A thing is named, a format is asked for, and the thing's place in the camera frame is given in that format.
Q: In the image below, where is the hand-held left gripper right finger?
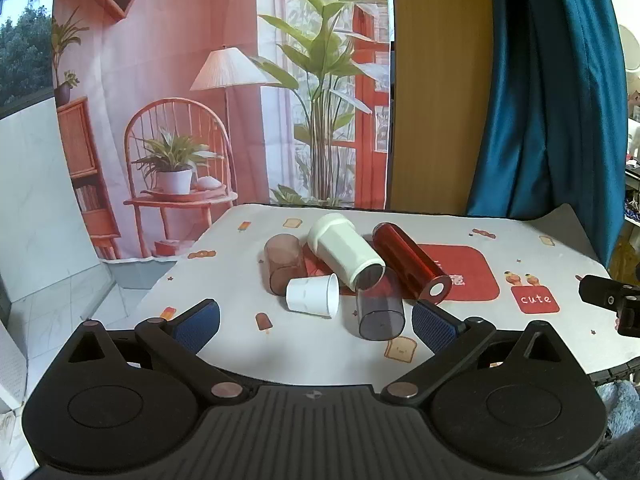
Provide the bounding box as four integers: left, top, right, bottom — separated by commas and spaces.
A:
381, 300, 584, 407

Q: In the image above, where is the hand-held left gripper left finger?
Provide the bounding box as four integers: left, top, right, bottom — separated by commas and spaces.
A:
66, 298, 252, 404

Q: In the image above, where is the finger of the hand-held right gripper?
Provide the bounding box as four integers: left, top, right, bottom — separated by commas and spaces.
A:
578, 274, 640, 338

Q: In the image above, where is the grey translucent plastic cup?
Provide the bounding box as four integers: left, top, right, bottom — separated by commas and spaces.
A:
355, 267, 405, 341

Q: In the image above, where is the red translucent plastic cup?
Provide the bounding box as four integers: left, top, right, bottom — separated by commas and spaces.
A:
372, 222, 453, 306

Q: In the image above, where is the brown translucent plastic cup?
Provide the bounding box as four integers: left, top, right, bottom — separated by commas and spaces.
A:
264, 233, 306, 295

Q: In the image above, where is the small white paper cup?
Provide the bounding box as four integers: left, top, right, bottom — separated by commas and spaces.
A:
285, 273, 341, 319

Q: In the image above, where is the tall white plastic cup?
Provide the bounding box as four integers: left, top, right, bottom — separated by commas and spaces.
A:
307, 213, 386, 294

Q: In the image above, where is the printed white tablecloth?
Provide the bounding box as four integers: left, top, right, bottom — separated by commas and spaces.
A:
136, 202, 614, 387

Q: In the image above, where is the blue fluffy cloth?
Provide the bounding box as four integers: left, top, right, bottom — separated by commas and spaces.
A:
594, 379, 640, 442

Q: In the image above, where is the cluttered shelf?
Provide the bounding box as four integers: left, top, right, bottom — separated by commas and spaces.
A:
622, 79, 640, 223

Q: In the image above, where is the blue curtain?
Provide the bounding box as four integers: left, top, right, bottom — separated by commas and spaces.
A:
466, 0, 629, 269

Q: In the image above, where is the wooden cabinet panel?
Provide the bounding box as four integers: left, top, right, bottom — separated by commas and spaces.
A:
389, 0, 502, 217

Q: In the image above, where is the white round object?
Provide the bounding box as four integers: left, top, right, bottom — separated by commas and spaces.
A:
618, 24, 640, 75

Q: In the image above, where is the printed room scene backdrop cloth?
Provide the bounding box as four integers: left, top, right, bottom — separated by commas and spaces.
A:
51, 0, 392, 262

